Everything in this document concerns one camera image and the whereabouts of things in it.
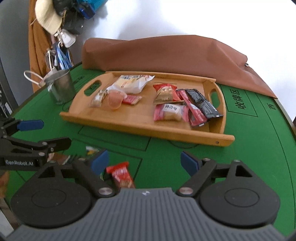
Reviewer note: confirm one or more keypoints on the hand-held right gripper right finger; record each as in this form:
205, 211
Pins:
189, 163

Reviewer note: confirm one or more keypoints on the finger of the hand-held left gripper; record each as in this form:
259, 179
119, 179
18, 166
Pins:
31, 125
55, 143

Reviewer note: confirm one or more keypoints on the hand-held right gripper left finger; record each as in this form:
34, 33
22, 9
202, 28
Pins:
100, 162

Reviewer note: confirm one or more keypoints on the red stick snack packet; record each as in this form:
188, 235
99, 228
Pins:
196, 117
200, 113

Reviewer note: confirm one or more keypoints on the pink and white snack packet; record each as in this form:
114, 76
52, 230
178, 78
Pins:
170, 112

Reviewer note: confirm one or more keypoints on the black stick snack packet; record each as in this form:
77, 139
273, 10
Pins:
205, 110
196, 95

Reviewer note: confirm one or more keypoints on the wooden tray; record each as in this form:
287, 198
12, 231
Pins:
138, 118

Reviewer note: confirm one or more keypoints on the small beige snack packet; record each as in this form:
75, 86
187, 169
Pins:
98, 98

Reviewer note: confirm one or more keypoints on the pink jelly cup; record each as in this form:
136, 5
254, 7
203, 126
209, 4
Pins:
114, 100

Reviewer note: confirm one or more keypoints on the small red snack packet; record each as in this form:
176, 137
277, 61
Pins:
131, 99

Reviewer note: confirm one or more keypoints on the red and tan snack packet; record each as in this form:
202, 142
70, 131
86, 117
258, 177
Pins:
165, 93

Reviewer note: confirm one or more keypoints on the green yellow snack packet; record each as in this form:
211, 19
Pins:
91, 150

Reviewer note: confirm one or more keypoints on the brown snack packet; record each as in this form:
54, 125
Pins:
61, 158

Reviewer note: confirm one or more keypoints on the black box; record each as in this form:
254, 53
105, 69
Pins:
5, 97

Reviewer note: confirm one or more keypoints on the metal cup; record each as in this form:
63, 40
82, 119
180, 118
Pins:
61, 88

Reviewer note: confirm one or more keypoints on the orange-brown garment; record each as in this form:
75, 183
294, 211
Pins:
37, 51

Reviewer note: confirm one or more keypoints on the white pouch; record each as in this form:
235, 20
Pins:
68, 39

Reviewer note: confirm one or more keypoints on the straw hat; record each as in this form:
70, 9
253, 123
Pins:
47, 18

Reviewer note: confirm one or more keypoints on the brown cloth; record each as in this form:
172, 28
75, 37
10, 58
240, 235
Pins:
161, 53

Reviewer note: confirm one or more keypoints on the blue black bag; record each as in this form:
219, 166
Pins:
84, 10

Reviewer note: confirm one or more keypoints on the blue plastic bag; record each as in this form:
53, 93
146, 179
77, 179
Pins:
97, 3

